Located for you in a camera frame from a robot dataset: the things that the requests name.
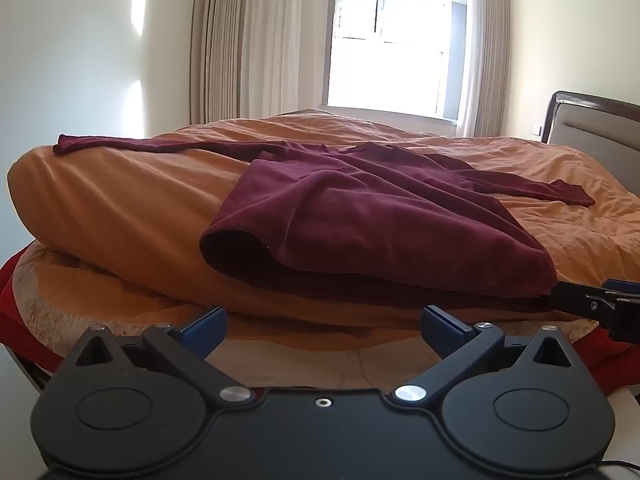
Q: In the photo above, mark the red cloth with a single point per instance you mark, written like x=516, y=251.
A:
x=607, y=365

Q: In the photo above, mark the beige patterned bed sheet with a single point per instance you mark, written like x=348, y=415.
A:
x=310, y=355

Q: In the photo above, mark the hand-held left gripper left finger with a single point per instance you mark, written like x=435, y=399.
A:
x=206, y=326

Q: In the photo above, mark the sheer white curtain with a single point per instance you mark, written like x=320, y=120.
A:
x=469, y=50
x=290, y=35

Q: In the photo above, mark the orange duvet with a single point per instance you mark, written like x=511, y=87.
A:
x=150, y=210

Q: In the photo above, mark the maroon long-sleeve shirt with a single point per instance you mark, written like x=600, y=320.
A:
x=350, y=220

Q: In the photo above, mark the padded bed headboard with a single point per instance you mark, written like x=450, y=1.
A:
x=595, y=122

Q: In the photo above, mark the beige curtain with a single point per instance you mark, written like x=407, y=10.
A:
x=492, y=50
x=220, y=42

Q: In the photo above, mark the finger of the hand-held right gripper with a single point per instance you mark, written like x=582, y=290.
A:
x=625, y=322
x=575, y=297

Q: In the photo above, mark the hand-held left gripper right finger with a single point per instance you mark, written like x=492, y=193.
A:
x=440, y=325

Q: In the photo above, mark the wall socket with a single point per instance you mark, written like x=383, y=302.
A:
x=535, y=128

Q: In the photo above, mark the window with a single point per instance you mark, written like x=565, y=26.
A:
x=392, y=45

